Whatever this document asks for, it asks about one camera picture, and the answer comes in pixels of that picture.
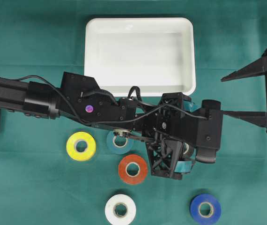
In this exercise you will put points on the yellow tape roll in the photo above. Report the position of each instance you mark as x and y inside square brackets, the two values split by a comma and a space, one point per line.
[72, 142]

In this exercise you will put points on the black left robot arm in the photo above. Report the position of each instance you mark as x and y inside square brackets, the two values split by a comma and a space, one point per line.
[80, 99]

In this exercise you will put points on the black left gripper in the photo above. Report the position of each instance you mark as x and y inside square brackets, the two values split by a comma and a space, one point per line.
[158, 125]

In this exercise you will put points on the black tape roll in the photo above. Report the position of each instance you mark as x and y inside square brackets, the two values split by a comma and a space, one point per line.
[187, 151]

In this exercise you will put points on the teal tape roll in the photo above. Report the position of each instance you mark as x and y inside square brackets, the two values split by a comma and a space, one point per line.
[112, 146]

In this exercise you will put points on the green table cloth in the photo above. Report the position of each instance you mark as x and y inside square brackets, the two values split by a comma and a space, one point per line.
[41, 185]

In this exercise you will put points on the white tape roll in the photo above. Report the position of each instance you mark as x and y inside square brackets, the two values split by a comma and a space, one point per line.
[115, 219]

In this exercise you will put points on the red tape roll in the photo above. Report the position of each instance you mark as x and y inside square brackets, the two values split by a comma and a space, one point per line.
[142, 169]

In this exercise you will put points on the white rectangular plastic tray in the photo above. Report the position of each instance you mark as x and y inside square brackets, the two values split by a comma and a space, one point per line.
[156, 54]

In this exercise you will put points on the blue tape roll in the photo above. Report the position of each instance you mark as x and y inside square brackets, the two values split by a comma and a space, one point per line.
[215, 209]

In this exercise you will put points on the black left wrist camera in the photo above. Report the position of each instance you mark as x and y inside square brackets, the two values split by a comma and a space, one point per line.
[203, 130]

